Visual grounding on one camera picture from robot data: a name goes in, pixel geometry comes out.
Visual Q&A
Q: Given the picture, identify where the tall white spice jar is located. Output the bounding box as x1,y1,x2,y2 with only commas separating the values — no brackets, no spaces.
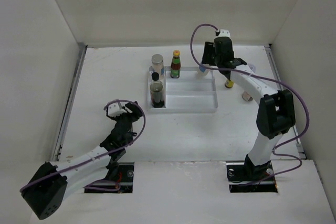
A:
196,64,213,79

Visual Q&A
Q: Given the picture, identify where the small yellow label bottle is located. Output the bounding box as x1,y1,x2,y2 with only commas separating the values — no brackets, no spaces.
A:
225,79,234,89

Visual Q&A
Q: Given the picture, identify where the yellow cap sauce bottle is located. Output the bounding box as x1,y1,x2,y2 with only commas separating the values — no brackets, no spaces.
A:
170,50,181,78

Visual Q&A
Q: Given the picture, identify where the glass bottle black cap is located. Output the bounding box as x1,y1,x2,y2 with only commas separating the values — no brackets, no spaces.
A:
150,72,165,108

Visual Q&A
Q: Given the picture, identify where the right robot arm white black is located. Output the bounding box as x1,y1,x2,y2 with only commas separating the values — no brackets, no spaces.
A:
202,37,296,183

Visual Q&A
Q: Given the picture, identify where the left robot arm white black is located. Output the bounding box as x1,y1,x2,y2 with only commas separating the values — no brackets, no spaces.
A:
20,99,146,220

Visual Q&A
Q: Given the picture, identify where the white divided organizer tray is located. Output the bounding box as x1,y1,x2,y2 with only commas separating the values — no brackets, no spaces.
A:
146,66,218,114

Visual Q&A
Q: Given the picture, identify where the brown jar white lid front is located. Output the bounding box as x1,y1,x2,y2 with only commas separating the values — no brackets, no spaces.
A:
241,91,253,102

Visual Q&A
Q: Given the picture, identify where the white powder jar silver lid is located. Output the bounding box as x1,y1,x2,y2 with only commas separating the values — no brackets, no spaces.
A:
151,54,164,80

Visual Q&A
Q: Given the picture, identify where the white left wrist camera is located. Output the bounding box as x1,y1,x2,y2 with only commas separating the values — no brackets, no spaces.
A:
104,102,124,118

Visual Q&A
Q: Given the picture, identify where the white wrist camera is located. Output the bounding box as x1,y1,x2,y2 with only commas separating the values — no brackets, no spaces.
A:
104,102,124,118
215,29,231,38

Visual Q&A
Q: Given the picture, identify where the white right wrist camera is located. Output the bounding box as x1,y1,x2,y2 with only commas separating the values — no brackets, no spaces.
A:
215,29,231,38

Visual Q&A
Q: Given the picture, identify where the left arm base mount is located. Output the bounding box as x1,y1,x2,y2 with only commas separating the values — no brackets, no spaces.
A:
84,163,135,194

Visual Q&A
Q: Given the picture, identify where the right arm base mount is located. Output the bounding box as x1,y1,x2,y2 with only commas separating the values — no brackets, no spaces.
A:
226,162,278,193

